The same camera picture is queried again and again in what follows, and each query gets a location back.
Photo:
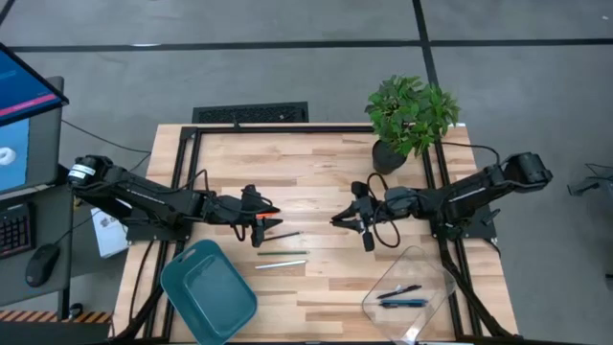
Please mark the black pen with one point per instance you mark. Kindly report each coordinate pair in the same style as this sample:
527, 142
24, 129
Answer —
400, 291

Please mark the black keyboard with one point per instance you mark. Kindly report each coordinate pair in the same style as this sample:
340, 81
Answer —
14, 232

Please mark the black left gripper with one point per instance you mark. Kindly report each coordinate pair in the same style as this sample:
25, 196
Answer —
227, 208

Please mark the grey floor stand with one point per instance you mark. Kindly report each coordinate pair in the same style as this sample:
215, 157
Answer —
594, 184

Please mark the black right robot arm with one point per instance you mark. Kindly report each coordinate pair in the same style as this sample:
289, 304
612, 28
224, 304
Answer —
474, 194

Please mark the black pencil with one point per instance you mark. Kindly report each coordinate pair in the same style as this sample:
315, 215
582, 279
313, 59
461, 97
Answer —
285, 236

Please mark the grey-framed light blue screen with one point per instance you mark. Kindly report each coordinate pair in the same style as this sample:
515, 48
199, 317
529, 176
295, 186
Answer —
45, 144

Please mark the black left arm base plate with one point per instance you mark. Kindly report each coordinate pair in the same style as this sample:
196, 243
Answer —
158, 235

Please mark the green plant in black pot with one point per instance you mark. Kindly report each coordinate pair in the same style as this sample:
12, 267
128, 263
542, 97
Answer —
407, 115

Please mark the computer monitor dark blue screen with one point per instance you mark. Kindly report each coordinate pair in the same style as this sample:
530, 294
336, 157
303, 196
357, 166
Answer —
24, 91

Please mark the white paper booklet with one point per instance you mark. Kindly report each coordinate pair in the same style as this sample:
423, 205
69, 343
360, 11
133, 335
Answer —
110, 237

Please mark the grey side desk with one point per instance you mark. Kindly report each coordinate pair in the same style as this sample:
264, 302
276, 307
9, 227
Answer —
12, 287

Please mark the black aluminium table frame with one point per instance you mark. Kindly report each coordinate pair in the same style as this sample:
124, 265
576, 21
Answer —
287, 129

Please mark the white pencil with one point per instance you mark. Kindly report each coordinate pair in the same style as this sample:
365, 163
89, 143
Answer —
280, 264

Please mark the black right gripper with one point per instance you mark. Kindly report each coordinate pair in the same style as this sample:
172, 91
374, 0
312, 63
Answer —
402, 203

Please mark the orange pencil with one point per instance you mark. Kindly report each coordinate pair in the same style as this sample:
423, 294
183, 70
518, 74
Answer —
263, 216

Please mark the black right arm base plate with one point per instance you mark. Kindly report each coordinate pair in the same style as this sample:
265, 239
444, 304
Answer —
483, 230

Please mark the green pencil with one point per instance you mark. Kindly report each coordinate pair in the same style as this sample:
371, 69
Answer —
282, 253

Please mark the black caster wheel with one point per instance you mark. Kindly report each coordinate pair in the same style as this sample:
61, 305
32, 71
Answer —
76, 311

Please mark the black computer mouse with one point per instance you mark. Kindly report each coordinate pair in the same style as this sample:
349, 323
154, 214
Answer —
42, 263

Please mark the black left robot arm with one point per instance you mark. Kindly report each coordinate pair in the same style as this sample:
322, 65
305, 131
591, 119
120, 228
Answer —
148, 196

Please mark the black floor vent grille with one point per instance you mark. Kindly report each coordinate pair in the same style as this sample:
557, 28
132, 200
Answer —
249, 113

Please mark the teal plastic bin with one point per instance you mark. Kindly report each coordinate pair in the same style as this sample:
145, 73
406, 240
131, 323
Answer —
215, 297

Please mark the clear plastic bin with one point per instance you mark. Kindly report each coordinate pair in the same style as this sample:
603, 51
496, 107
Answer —
431, 278

